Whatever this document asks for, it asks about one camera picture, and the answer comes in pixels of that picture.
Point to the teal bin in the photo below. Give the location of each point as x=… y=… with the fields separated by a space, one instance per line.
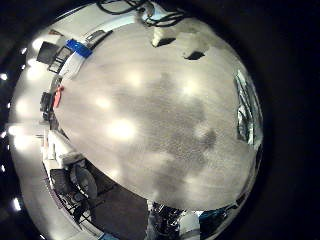
x=213 y=220

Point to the dark monitor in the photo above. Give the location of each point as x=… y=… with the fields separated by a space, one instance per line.
x=46 y=53

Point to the grey round office chair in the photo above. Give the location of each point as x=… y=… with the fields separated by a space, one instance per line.
x=83 y=180

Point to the blue tape strip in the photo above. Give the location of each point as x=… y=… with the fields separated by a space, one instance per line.
x=78 y=48

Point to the grey striped cloth garment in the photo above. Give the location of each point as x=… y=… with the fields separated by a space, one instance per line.
x=247 y=113

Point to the red clamp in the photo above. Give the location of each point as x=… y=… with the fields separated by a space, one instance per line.
x=58 y=96

